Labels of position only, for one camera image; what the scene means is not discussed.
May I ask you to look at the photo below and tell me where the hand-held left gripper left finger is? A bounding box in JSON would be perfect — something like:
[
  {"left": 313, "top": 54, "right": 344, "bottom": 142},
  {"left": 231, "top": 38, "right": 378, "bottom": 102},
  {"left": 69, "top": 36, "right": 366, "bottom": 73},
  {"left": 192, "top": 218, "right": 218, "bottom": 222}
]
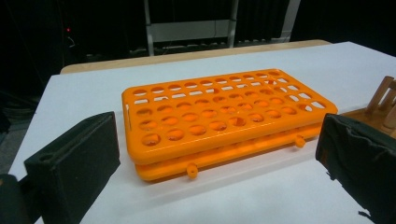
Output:
[{"left": 23, "top": 111, "right": 121, "bottom": 224}]

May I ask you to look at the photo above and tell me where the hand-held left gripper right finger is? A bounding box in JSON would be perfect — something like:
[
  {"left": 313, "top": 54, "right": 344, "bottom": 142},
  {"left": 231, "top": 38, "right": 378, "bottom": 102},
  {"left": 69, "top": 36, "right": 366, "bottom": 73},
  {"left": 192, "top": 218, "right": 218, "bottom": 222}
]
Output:
[{"left": 315, "top": 113, "right": 396, "bottom": 224}]

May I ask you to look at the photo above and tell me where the wooden test tube rack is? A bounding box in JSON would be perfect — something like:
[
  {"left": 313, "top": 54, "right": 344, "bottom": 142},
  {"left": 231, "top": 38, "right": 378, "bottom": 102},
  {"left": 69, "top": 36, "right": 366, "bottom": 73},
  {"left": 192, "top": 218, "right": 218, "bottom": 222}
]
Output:
[{"left": 340, "top": 75, "right": 396, "bottom": 139}]

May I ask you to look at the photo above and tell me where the orange test tube rack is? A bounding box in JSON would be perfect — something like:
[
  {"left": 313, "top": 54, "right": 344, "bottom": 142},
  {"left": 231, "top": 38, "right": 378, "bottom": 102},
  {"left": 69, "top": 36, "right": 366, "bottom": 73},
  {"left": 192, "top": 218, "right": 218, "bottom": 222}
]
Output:
[{"left": 120, "top": 68, "right": 339, "bottom": 182}]

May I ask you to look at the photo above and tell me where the white table sheet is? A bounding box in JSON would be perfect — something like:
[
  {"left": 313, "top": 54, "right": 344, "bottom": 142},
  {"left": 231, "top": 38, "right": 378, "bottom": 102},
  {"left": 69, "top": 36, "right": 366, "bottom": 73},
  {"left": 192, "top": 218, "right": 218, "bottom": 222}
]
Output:
[{"left": 7, "top": 41, "right": 396, "bottom": 224}]

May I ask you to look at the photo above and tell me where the dark equipment with red light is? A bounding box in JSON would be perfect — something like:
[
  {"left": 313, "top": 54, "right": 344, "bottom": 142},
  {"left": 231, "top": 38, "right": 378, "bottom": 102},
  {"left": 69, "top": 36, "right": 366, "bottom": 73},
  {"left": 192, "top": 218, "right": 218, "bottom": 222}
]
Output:
[{"left": 60, "top": 24, "right": 78, "bottom": 50}]

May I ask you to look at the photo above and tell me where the white metal stand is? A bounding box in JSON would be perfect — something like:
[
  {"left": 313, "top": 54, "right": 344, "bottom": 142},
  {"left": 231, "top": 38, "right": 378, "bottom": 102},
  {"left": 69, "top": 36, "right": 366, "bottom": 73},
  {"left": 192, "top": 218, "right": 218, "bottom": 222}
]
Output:
[{"left": 143, "top": 0, "right": 240, "bottom": 57}]

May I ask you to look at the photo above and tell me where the white metal post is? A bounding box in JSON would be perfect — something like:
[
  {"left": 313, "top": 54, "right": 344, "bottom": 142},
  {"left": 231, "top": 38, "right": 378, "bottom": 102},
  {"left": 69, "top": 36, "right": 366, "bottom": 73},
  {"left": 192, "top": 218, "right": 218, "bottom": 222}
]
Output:
[{"left": 278, "top": 0, "right": 302, "bottom": 43}]

